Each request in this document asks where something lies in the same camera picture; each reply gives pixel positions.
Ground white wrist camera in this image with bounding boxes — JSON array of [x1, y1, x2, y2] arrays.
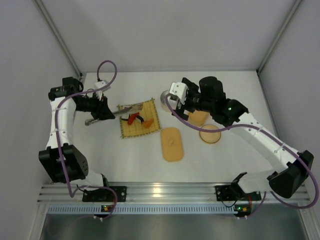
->
[[169, 82, 188, 104], [94, 80, 110, 100]]

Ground round beige lid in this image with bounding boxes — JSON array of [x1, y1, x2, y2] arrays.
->
[[199, 124, 221, 144]]

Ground aluminium frame post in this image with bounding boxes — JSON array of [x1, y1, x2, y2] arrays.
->
[[256, 0, 304, 77], [32, 0, 83, 79]]

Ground left aluminium frame post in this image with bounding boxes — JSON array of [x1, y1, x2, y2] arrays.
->
[[32, 0, 83, 79]]

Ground beige oblong lunch box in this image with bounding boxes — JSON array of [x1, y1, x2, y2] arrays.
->
[[187, 110, 209, 127]]

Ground round metal bowl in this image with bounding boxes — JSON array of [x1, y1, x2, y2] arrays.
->
[[160, 90, 170, 113]]

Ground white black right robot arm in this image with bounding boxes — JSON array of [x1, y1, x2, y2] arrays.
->
[[169, 76, 314, 199]]

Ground red sausage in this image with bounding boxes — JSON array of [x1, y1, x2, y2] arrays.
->
[[127, 112, 140, 126]]

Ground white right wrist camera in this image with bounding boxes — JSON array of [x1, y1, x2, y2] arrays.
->
[[169, 82, 188, 104]]

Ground aluminium mounting rail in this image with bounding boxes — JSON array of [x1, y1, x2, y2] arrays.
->
[[36, 181, 311, 205]]

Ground beige oblong lunch box lid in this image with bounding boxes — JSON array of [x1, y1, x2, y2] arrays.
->
[[160, 127, 184, 163]]

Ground right aluminium frame post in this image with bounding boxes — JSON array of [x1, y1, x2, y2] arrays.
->
[[256, 0, 304, 77]]

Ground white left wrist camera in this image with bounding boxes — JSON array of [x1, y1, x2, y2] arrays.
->
[[94, 80, 110, 100]]

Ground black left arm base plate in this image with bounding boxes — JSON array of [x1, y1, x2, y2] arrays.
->
[[82, 186, 127, 203]]

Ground black white rice block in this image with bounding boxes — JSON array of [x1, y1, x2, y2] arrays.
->
[[135, 115, 145, 125]]

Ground metal tongs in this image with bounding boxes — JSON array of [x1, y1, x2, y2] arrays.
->
[[84, 103, 143, 126]]

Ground slotted grey cable duct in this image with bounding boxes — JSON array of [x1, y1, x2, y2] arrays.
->
[[47, 204, 237, 215]]

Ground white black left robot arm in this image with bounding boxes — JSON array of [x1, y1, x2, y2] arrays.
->
[[38, 77, 115, 192]]

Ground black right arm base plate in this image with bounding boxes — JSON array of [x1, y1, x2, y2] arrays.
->
[[214, 185, 240, 202]]

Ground woven bamboo tray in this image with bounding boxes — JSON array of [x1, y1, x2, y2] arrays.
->
[[119, 98, 162, 139]]

